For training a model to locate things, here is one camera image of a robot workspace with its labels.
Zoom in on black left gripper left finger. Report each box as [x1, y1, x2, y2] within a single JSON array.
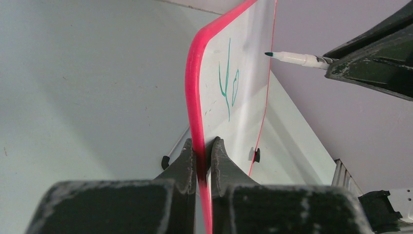
[[26, 139, 197, 234]]

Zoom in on rear black board stand clip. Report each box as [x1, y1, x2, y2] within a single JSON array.
[[161, 156, 170, 170]]

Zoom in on green whiteboard marker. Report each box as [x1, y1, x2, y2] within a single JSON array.
[[264, 52, 338, 70]]

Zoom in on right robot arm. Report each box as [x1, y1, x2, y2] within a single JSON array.
[[325, 1, 413, 234]]

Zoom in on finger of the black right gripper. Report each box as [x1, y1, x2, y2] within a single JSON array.
[[325, 25, 413, 101], [324, 1, 413, 59]]

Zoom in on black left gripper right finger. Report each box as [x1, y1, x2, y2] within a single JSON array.
[[210, 137, 371, 234]]

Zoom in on right black board stand clip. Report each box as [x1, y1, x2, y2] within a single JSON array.
[[253, 148, 261, 163]]

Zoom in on black board stand clip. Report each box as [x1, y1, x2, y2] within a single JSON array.
[[253, 148, 261, 163], [161, 156, 170, 170]]

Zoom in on pink-framed whiteboard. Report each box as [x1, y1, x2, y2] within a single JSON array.
[[185, 0, 277, 234]]

